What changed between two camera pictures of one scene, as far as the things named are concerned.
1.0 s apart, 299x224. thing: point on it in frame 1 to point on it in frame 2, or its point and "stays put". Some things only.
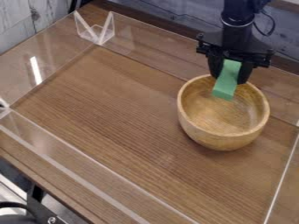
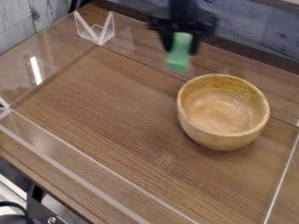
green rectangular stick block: [229, 80] to [181, 52]
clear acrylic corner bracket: [98, 34] stays put
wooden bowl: [218, 123] stays put
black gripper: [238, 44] to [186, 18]
